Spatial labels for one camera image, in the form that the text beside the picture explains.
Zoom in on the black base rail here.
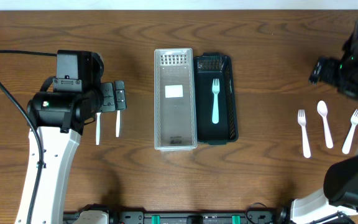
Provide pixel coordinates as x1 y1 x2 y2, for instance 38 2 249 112
63 203 291 224

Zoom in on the mint green plastic fork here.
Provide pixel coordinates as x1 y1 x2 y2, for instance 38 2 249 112
212 78 220 124

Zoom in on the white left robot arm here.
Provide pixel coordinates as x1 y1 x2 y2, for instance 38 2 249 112
15 50 117 223

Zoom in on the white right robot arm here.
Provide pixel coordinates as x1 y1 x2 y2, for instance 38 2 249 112
276 20 358 223

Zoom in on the pale pink plastic spoon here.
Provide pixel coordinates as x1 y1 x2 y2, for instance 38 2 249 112
317 100 334 149

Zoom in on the clear perforated plastic basket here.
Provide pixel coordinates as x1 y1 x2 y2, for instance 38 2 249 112
154 48 198 152

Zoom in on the dark green perforated basket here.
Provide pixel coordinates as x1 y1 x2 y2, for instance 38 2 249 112
193 52 239 145

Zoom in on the white plastic fork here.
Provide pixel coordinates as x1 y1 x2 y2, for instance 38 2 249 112
342 110 358 154
297 110 311 159

